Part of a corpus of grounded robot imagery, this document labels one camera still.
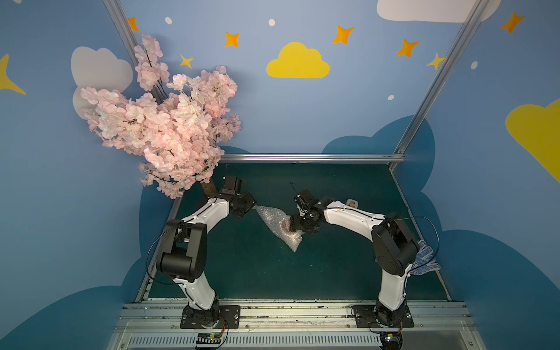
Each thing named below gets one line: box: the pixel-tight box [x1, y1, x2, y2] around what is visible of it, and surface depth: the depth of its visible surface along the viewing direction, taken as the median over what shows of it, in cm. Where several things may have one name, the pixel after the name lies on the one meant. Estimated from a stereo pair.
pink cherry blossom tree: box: [80, 35, 242, 199], surface depth 61 cm
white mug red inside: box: [280, 218, 291, 233], surface depth 91 cm
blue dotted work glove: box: [410, 239, 442, 276], surface depth 90 cm
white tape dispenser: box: [346, 198, 359, 210], surface depth 103 cm
